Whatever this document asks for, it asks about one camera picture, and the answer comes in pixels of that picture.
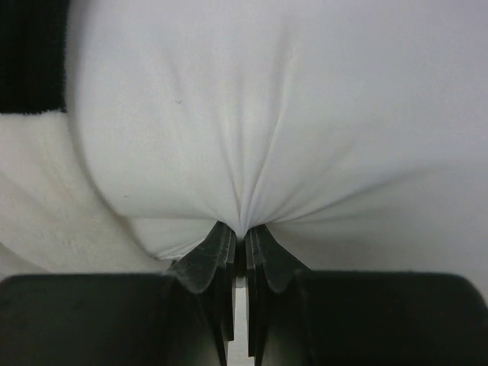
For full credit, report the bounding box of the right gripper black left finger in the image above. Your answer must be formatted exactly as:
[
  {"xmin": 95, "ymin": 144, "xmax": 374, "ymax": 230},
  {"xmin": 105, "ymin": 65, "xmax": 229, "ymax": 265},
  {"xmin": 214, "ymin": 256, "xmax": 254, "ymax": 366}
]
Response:
[{"xmin": 168, "ymin": 222, "xmax": 236, "ymax": 365}]

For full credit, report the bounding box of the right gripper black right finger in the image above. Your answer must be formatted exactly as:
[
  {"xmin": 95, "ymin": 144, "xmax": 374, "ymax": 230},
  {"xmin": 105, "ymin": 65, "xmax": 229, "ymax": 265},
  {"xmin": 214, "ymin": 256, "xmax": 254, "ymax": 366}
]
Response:
[{"xmin": 245, "ymin": 225, "xmax": 316, "ymax": 365}]

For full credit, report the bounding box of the black white checkered pillowcase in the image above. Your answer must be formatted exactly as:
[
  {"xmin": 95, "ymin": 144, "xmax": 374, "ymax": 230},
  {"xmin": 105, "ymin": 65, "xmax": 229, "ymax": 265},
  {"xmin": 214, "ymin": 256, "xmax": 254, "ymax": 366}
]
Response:
[{"xmin": 1, "ymin": 1, "xmax": 166, "ymax": 277}]

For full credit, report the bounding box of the white pillow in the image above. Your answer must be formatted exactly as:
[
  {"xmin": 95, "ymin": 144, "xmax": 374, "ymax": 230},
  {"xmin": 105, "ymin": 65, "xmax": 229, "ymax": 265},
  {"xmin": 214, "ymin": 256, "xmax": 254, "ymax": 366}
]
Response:
[{"xmin": 66, "ymin": 1, "xmax": 487, "ymax": 279}]

